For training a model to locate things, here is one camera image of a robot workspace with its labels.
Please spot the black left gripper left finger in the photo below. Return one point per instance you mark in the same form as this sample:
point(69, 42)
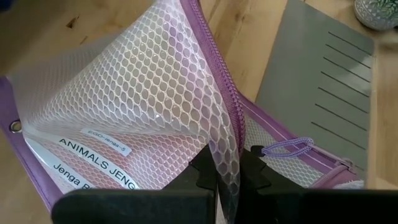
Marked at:
point(202, 171)

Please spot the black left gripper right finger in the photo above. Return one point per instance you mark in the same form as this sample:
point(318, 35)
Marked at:
point(264, 193)

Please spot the long grey slotted divider board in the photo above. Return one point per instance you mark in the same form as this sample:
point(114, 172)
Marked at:
point(311, 77)

